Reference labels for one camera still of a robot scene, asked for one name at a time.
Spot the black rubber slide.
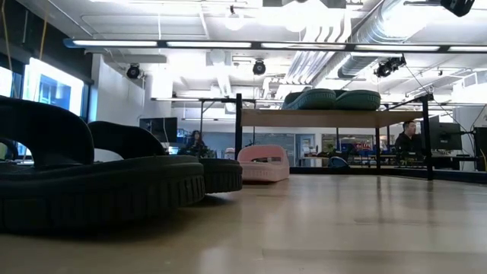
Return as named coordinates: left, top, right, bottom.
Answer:
left=0, top=94, right=207, bottom=234
left=88, top=121, right=244, bottom=195

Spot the green rubber slide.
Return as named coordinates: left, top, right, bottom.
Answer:
left=333, top=89, right=382, bottom=112
left=282, top=88, right=338, bottom=111

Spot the person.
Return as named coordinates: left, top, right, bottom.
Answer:
left=394, top=119, right=424, bottom=155
left=185, top=129, right=208, bottom=157

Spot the black computer monitor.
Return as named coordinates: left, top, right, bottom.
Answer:
left=138, top=116, right=179, bottom=144
left=428, top=121, right=463, bottom=151

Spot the black overhead light bar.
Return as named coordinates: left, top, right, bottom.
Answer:
left=63, top=37, right=487, bottom=54

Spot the wooden shelf black metal frame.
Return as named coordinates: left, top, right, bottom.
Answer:
left=235, top=93, right=434, bottom=181

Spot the black aluminium table frame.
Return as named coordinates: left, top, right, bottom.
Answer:
left=288, top=166, right=487, bottom=186

